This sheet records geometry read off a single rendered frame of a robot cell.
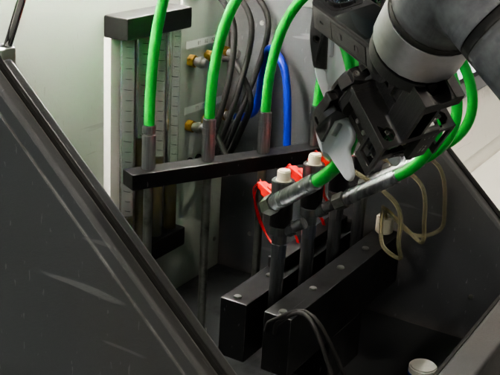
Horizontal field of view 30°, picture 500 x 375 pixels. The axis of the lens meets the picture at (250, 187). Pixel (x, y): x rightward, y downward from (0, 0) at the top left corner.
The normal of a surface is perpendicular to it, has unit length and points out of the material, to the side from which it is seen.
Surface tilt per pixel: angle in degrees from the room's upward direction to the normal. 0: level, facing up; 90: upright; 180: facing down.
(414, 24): 117
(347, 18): 19
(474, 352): 0
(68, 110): 90
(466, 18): 97
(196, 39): 90
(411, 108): 103
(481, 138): 76
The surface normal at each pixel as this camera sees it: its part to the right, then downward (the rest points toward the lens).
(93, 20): 0.85, 0.22
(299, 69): -0.52, 0.26
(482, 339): 0.05, -0.94
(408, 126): -0.91, 0.29
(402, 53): -0.61, 0.67
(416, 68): -0.35, 0.83
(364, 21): -0.12, -0.80
